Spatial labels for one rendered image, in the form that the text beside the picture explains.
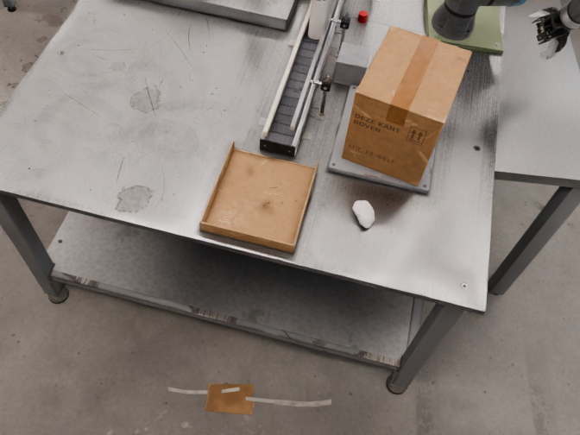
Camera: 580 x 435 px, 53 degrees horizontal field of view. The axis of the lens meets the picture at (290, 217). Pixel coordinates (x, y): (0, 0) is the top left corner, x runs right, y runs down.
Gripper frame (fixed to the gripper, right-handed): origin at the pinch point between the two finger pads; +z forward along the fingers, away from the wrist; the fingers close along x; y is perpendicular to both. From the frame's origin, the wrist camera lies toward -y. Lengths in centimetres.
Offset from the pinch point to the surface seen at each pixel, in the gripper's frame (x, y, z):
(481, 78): 5.6, 16.8, 13.8
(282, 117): 2, 88, -4
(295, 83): -9, 80, 5
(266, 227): 31, 103, -20
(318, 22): -27, 66, 9
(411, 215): 41, 63, -17
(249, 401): 92, 126, 37
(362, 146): 18, 70, -16
